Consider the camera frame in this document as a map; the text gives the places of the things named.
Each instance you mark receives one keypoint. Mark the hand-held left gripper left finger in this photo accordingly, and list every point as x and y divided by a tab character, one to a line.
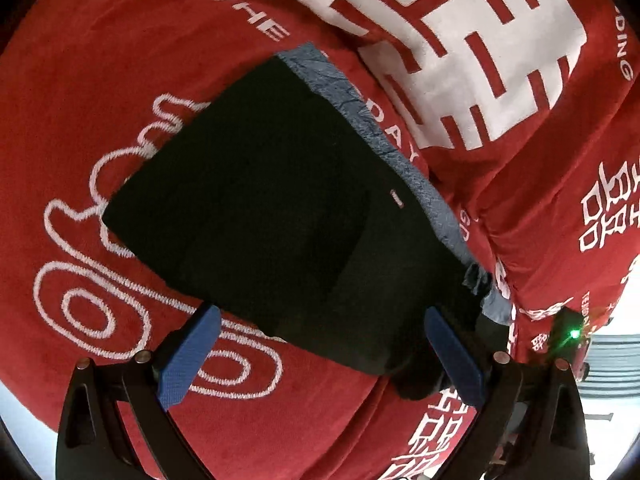
187	360

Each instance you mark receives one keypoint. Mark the red printed bed cover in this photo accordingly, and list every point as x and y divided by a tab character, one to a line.
100	85

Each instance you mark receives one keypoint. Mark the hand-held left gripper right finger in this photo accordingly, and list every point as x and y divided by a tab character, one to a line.
455	360

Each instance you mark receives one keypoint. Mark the black pants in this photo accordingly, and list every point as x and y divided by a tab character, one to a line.
275	210

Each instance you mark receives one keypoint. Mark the red printed quilt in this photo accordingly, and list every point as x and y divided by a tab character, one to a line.
500	35

